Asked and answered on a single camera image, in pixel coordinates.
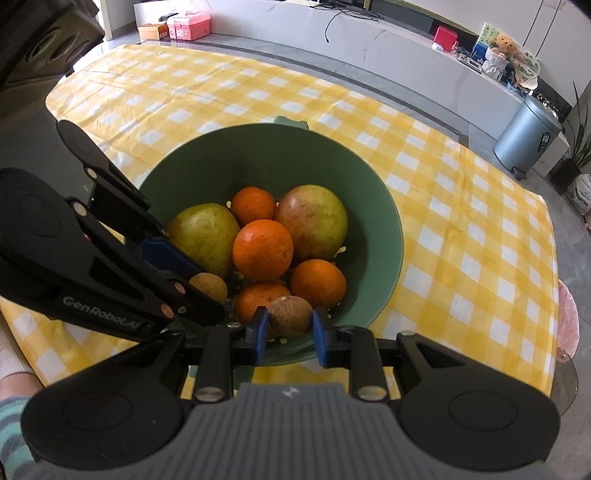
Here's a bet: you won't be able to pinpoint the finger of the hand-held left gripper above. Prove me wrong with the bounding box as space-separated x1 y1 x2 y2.
56 120 204 278
67 198 228 328

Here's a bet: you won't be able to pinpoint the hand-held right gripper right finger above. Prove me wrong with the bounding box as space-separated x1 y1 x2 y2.
311 308 468 401

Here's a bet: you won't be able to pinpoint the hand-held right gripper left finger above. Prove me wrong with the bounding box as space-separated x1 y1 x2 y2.
106 307 271 403

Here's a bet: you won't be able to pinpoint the orange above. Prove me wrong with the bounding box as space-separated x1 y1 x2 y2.
291 259 347 309
234 282 293 335
230 186 277 227
232 219 294 282

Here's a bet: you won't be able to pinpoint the yellow-green pear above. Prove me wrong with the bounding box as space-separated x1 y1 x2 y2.
276 185 348 261
167 203 241 280

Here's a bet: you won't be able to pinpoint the green colander bowl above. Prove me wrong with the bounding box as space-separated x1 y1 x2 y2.
137 115 404 366

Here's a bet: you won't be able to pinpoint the person's left forearm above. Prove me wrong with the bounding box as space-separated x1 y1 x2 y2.
0 318 44 400

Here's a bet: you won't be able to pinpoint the yellow checkered tablecloth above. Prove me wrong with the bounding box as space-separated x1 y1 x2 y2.
0 44 561 402

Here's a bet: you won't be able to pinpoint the orange box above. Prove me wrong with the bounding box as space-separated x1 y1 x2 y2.
137 22 169 41

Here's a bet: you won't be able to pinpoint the pink storage boxes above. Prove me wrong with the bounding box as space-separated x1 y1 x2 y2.
167 11 211 41

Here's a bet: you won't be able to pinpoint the pink cushion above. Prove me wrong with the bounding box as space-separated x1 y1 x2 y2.
556 279 581 365

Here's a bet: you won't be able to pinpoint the blue-grey pedal trash can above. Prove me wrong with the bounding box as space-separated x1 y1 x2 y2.
493 95 563 181

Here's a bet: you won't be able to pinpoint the white marble television cabinet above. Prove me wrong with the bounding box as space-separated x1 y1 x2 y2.
134 0 570 181

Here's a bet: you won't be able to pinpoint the white plastic bag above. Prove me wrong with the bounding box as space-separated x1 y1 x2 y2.
570 174 591 215

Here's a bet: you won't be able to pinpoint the tall-leaved potted plant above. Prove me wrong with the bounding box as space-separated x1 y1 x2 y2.
549 82 591 195

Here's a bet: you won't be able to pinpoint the red box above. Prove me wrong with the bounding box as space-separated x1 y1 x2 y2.
433 25 458 51

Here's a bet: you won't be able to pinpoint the brown teddy bear bouquet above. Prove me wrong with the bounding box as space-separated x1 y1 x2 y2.
481 34 519 83

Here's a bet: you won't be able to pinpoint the green picture board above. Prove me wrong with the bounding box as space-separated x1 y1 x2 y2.
471 23 541 89

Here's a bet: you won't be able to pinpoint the black cable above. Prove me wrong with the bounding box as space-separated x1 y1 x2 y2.
324 7 384 44

